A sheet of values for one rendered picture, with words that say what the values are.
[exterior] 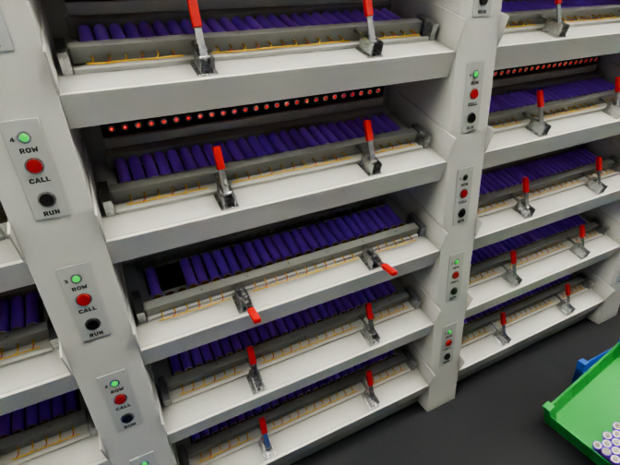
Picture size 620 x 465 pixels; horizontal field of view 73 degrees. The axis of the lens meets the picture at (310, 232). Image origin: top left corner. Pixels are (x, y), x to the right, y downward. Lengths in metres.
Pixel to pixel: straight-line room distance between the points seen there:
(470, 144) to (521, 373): 0.75
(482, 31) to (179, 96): 0.53
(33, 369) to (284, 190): 0.46
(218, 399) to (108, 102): 0.56
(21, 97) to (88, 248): 0.20
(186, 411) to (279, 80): 0.60
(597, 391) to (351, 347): 0.66
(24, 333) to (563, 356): 1.34
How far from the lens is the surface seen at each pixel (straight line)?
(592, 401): 1.31
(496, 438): 1.21
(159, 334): 0.74
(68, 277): 0.65
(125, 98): 0.59
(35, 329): 0.78
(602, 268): 1.58
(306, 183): 0.71
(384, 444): 1.15
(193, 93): 0.60
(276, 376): 0.88
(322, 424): 1.05
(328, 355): 0.92
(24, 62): 0.59
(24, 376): 0.77
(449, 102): 0.83
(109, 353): 0.72
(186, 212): 0.65
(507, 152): 0.97
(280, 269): 0.77
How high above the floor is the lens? 0.92
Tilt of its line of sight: 26 degrees down
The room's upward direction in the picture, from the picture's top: 4 degrees counter-clockwise
